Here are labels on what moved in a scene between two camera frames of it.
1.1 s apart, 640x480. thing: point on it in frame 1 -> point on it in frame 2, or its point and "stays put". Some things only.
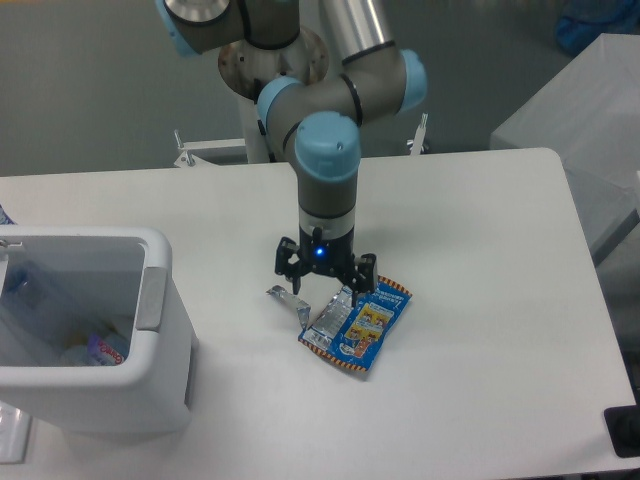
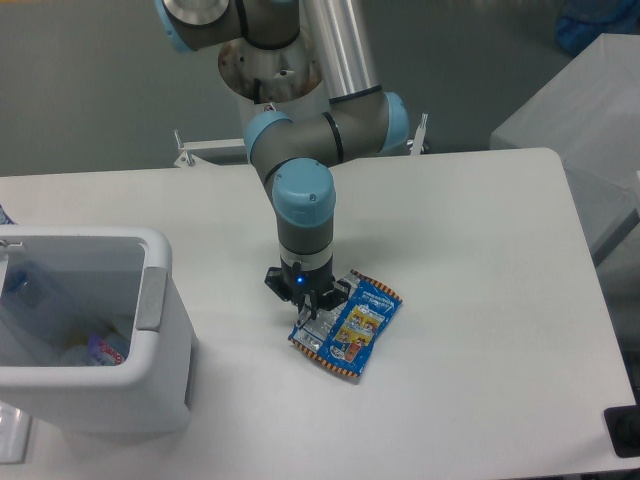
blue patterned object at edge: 5,218 stays put
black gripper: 324,256 -> 304,282
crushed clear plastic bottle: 40,323 stays put
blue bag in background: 582,21 stays put
